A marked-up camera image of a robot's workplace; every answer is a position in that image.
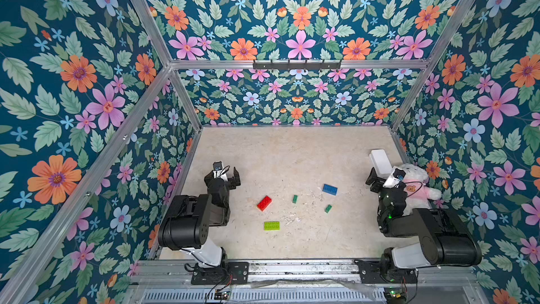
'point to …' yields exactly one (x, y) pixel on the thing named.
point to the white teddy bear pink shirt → (418, 194)
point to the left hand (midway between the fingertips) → (224, 168)
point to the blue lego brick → (330, 189)
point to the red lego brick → (264, 203)
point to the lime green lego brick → (272, 226)
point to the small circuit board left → (221, 295)
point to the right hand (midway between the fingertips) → (385, 170)
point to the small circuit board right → (395, 295)
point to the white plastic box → (381, 161)
